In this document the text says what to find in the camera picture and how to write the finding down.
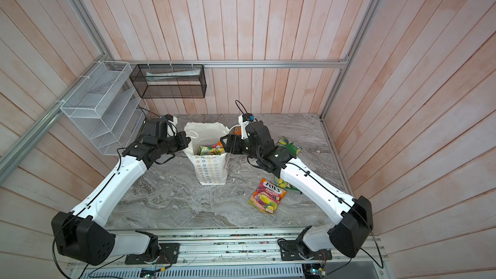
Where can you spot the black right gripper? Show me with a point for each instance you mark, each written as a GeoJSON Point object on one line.
{"type": "Point", "coordinates": [233, 140]}

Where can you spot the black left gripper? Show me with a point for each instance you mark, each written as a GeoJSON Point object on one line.
{"type": "Point", "coordinates": [181, 136]}

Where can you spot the green Fox's spring tea bag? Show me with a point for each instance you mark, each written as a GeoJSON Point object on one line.
{"type": "Point", "coordinates": [214, 150]}

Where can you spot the white printed paper bag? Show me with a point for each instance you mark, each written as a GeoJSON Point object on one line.
{"type": "Point", "coordinates": [210, 170]}

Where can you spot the orange candy bag back side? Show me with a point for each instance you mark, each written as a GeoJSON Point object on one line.
{"type": "Point", "coordinates": [236, 130]}

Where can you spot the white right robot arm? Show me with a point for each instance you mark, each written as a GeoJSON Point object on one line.
{"type": "Point", "coordinates": [351, 218]}

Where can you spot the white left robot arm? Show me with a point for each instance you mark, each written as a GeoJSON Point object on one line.
{"type": "Point", "coordinates": [81, 234]}

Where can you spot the small green candy bag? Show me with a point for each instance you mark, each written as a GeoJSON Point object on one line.
{"type": "Point", "coordinates": [293, 149]}

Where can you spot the yellow green Fox's bag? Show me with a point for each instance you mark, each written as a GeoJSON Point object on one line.
{"type": "Point", "coordinates": [285, 185]}

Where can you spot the Fox's fruits bag front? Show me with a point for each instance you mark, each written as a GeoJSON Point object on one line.
{"type": "Point", "coordinates": [267, 197]}

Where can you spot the green circuit board left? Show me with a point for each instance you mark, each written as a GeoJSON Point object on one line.
{"type": "Point", "coordinates": [148, 274]}

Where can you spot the green circuit board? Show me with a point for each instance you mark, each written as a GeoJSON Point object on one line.
{"type": "Point", "coordinates": [313, 271]}
{"type": "Point", "coordinates": [148, 274]}

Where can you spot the green circuit board right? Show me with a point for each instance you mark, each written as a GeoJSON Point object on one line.
{"type": "Point", "coordinates": [313, 271]}

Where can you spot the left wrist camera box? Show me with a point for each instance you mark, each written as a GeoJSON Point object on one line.
{"type": "Point", "coordinates": [170, 124]}

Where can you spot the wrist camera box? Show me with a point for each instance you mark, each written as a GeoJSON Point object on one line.
{"type": "Point", "coordinates": [244, 120]}
{"type": "Point", "coordinates": [170, 124]}

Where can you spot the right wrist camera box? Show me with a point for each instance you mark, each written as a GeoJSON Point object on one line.
{"type": "Point", "coordinates": [244, 120]}

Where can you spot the black mesh wall basket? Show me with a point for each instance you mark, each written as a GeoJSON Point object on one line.
{"type": "Point", "coordinates": [164, 81]}

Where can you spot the white wire wall shelf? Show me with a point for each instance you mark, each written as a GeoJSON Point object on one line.
{"type": "Point", "coordinates": [105, 109]}

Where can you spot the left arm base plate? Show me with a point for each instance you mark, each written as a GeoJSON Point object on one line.
{"type": "Point", "coordinates": [159, 253]}

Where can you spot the slotted aluminium base rail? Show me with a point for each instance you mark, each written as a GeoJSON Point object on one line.
{"type": "Point", "coordinates": [239, 253]}

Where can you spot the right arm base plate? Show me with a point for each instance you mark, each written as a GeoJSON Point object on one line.
{"type": "Point", "coordinates": [293, 250]}

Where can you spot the aluminium frame rails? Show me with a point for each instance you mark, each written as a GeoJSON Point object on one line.
{"type": "Point", "coordinates": [69, 38]}

